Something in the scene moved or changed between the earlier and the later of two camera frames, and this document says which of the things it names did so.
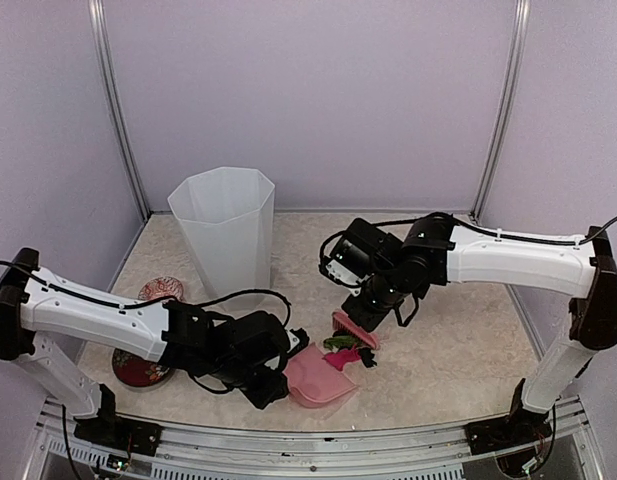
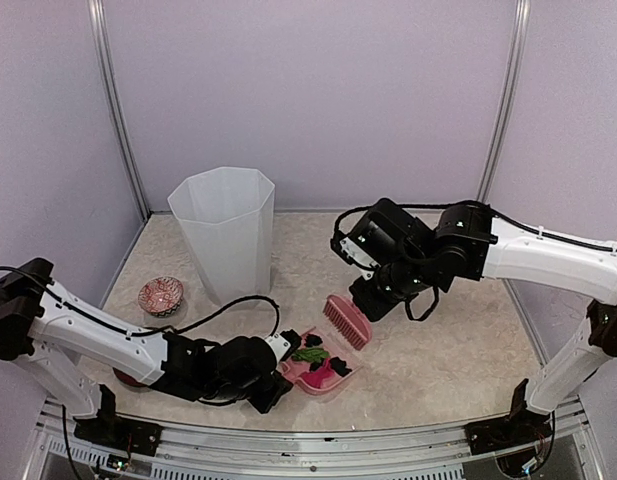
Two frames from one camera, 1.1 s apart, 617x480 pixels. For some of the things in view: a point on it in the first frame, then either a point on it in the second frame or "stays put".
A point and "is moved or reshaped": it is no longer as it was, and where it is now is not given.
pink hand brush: (342, 322) is moved or reshaped
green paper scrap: (341, 342) → (310, 355)
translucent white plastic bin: (227, 217) stays put
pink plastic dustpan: (314, 381) → (294, 371)
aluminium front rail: (430, 454) stays put
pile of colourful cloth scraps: (347, 349) → (322, 366)
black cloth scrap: (367, 356) → (339, 366)
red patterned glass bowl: (162, 286) stays put
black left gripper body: (260, 396) stays put
